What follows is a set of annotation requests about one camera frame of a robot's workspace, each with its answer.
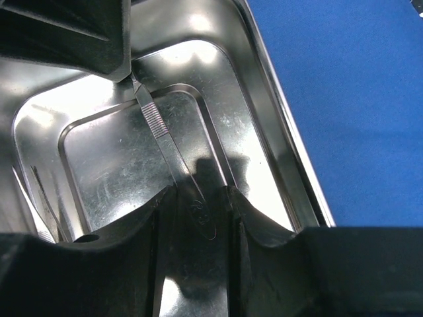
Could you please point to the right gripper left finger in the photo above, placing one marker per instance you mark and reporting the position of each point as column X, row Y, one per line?
column 109, row 272

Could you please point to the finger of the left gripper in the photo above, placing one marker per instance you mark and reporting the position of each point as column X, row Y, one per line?
column 90, row 36

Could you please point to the blue surgical drape cloth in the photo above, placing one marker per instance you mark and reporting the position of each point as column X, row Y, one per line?
column 351, row 72

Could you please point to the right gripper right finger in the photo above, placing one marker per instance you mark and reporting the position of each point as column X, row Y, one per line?
column 320, row 271

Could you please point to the metal instrument tray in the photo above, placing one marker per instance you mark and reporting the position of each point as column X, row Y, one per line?
column 86, row 153

